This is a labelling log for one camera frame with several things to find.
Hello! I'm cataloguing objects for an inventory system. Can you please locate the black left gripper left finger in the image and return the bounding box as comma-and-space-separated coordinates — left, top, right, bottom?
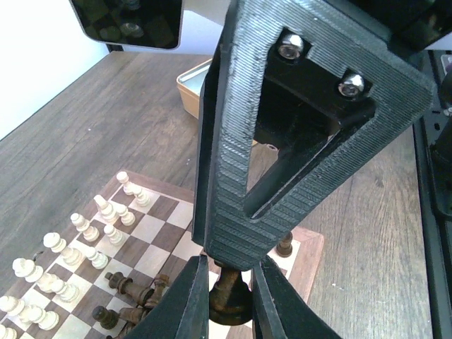
126, 255, 209, 339

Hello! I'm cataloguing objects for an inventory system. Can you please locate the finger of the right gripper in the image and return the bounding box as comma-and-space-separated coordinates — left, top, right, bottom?
193, 1, 435, 270

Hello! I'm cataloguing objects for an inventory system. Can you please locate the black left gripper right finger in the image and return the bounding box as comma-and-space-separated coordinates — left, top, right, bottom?
251, 256, 340, 339

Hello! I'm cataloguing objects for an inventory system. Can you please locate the dark chess piece pile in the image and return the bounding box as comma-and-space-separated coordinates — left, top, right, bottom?
92, 272, 170, 338

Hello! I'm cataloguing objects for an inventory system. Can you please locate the dark chess pawn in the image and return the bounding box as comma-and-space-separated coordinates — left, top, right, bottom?
275, 232, 293, 258

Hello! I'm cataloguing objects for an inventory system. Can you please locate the wooden chess board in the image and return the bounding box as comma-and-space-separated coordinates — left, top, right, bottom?
0, 169, 325, 339

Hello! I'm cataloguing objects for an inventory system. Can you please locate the white chess pawn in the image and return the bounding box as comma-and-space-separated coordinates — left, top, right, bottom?
133, 187, 150, 207
117, 204, 136, 226

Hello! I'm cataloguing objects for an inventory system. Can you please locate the white chess bishop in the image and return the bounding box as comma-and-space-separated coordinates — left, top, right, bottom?
70, 213, 100, 242

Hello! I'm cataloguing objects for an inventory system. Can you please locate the white chess knight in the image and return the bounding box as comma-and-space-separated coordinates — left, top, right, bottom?
94, 195, 119, 224

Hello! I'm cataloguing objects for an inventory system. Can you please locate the white chess queen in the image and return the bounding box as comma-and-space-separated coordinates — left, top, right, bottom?
43, 232, 84, 266

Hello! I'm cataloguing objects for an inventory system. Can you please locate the white chess rook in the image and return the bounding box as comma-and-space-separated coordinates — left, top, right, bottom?
116, 171, 136, 196

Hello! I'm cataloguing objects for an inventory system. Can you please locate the gold metal tray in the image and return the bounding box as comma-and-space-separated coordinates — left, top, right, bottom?
176, 59, 212, 119

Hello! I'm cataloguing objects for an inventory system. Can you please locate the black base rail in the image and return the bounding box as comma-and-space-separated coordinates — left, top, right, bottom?
413, 95, 451, 338

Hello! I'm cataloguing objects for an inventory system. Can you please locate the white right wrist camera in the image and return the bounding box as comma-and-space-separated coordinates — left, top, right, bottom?
70, 0, 184, 49

